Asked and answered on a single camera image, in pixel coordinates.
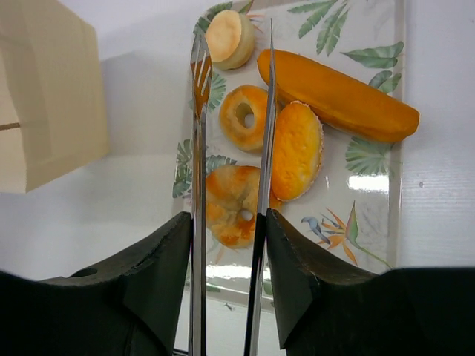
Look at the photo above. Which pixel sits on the round bun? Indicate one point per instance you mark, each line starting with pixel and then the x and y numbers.
pixel 231 40

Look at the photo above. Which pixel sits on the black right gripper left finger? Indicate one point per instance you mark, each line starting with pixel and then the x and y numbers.
pixel 127 304

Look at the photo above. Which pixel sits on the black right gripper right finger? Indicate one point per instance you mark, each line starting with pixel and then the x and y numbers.
pixel 326 306

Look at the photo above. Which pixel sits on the twisted croissant bread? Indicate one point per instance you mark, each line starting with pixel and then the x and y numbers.
pixel 231 204

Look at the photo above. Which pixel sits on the floral leaf print tray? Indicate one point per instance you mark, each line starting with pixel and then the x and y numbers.
pixel 359 180

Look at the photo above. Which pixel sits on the beige paper bag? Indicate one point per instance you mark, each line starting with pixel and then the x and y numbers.
pixel 53 111

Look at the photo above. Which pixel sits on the metal kitchen tongs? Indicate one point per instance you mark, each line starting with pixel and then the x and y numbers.
pixel 201 70

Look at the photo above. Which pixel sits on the ring doughnut bread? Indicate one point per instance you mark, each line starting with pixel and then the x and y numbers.
pixel 242 117

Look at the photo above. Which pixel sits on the oval muffin bread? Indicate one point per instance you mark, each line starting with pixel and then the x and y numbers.
pixel 297 152

